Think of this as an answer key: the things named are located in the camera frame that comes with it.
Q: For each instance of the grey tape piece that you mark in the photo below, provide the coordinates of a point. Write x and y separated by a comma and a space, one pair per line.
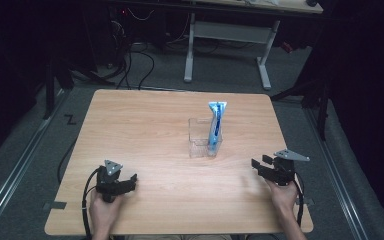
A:
308, 201
58, 205

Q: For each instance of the blue and white toothpaste tube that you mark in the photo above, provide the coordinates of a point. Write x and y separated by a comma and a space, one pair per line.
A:
216, 126

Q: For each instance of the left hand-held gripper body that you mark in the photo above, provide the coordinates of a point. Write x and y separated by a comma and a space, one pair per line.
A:
108, 181

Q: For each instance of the white-legged wooden desk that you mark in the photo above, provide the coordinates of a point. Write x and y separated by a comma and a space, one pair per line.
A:
230, 31

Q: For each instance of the metal floor rail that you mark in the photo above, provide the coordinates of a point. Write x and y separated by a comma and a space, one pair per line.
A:
338, 180
16, 170

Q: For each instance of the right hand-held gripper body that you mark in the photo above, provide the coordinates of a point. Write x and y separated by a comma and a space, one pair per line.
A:
283, 170

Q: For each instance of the person's left hand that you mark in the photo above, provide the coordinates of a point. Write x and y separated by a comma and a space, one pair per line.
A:
103, 211

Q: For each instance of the red object under desk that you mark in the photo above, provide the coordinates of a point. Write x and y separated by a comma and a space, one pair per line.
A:
287, 47

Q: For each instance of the dark computer case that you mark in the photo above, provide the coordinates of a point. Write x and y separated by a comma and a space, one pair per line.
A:
118, 36

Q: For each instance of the black metal stand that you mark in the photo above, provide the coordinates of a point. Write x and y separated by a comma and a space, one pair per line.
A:
323, 110
49, 90

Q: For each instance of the person's right hand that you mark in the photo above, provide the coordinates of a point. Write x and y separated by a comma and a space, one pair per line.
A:
285, 196

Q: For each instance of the clear plastic container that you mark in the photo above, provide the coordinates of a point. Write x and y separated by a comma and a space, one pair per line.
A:
200, 141

